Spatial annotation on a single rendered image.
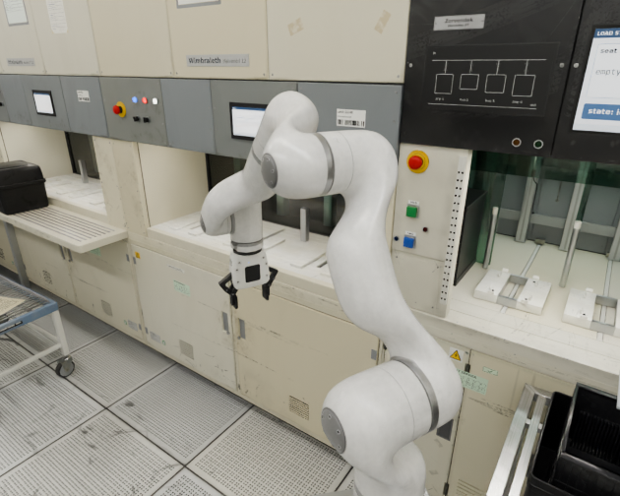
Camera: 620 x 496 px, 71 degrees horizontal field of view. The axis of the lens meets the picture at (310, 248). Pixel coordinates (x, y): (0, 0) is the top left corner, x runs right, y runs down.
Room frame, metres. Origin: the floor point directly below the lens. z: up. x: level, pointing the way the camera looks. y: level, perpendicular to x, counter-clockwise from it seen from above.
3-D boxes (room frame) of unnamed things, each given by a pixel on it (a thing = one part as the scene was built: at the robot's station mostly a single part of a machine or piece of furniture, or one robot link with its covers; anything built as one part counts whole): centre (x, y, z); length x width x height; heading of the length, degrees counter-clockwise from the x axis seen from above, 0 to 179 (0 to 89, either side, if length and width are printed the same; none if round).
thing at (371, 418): (0.51, -0.11, 1.07); 0.19 x 0.12 x 0.24; 120
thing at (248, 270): (1.05, 0.16, 1.12); 0.10 x 0.07 x 0.11; 120
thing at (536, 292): (1.33, -0.71, 0.89); 0.22 x 0.21 x 0.04; 145
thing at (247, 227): (1.04, 0.17, 1.26); 0.09 x 0.08 x 0.13; 120
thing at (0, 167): (2.55, 1.80, 0.93); 0.30 x 0.28 x 0.26; 52
